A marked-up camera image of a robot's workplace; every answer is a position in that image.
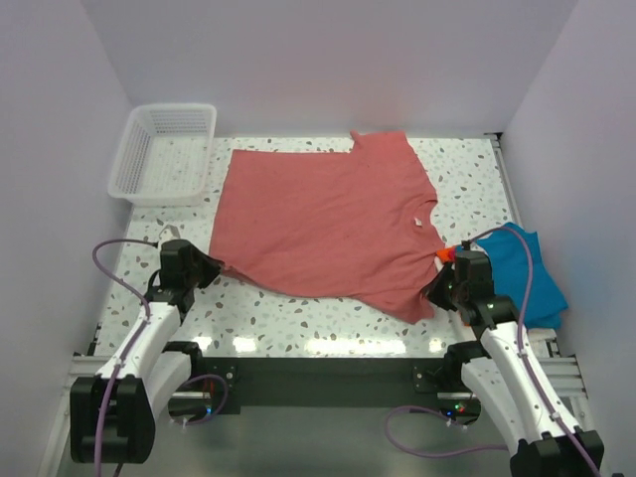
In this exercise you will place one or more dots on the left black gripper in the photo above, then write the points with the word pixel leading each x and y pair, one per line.
pixel 213 267

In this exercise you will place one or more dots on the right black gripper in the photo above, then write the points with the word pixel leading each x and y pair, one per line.
pixel 431 291

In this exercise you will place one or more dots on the salmon pink t shirt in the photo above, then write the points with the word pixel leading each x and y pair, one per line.
pixel 353 224

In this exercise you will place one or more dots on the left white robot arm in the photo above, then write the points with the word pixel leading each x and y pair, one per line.
pixel 114 411

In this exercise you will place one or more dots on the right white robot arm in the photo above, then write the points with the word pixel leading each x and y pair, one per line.
pixel 500 368

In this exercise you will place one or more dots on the orange folded t shirt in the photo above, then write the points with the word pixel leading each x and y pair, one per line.
pixel 447 254

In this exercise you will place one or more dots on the blue folded t shirt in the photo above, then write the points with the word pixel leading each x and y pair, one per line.
pixel 511 271

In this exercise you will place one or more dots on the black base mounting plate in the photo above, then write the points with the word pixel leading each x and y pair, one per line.
pixel 324 382

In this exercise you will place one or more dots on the white plastic laundry basket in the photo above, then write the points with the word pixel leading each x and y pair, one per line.
pixel 164 155

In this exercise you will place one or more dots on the aluminium frame rail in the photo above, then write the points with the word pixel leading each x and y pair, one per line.
pixel 563 372

